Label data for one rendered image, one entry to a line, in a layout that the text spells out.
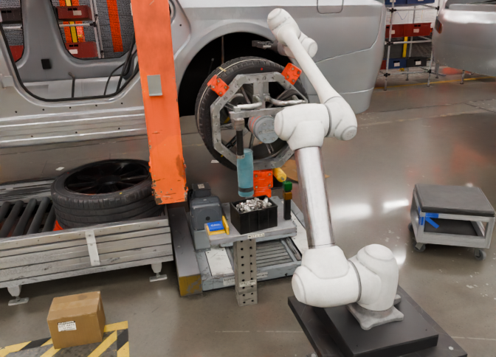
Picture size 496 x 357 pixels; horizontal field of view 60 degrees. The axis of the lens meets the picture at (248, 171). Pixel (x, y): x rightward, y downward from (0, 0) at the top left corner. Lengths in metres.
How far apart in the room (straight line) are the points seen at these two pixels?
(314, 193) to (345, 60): 1.45
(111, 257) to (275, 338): 0.99
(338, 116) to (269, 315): 1.12
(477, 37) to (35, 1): 3.85
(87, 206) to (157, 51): 0.96
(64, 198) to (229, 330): 1.15
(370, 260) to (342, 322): 0.27
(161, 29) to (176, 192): 0.80
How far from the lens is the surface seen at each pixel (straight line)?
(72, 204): 2.57
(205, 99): 2.38
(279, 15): 2.04
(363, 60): 2.96
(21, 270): 2.62
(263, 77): 2.34
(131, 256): 2.52
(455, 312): 2.52
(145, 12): 2.06
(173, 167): 2.21
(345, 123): 1.69
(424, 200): 2.80
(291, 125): 1.62
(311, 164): 1.62
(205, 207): 2.50
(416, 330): 1.80
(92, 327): 2.27
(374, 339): 1.71
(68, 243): 2.49
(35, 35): 4.42
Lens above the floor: 1.52
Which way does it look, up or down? 22 degrees down
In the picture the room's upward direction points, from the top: 2 degrees counter-clockwise
